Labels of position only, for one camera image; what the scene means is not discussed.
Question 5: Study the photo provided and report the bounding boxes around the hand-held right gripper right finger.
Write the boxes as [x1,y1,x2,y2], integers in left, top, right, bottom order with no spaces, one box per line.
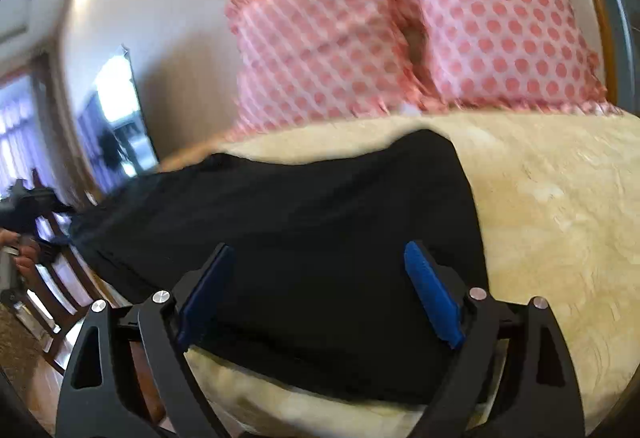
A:
[404,241,587,438]

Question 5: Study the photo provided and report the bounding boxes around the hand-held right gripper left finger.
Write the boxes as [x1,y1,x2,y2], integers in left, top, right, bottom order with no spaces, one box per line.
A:
[55,243,237,438]

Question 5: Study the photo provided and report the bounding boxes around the black pants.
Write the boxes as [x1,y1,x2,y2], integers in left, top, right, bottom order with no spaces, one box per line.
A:
[67,129,490,406]

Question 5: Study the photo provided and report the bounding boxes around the person's left hand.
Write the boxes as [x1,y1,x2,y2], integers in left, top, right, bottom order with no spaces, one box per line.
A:
[0,228,41,281]

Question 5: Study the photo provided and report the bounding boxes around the wooden chair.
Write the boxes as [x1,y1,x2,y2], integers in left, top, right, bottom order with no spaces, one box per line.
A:
[0,168,131,376]

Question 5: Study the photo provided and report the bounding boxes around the window with purple curtain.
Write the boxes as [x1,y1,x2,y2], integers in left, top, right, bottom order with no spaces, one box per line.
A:
[0,73,48,199]

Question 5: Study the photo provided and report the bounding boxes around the cream fuzzy blanket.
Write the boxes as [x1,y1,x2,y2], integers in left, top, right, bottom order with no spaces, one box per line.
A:
[160,107,640,438]

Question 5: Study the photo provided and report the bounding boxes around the pink polka dot pillow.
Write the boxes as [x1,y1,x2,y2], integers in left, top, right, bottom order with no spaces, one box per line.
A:
[224,0,426,136]
[397,0,608,111]

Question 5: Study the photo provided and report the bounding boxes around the wall mirror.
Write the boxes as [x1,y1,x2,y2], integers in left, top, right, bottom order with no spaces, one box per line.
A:
[75,45,161,196]

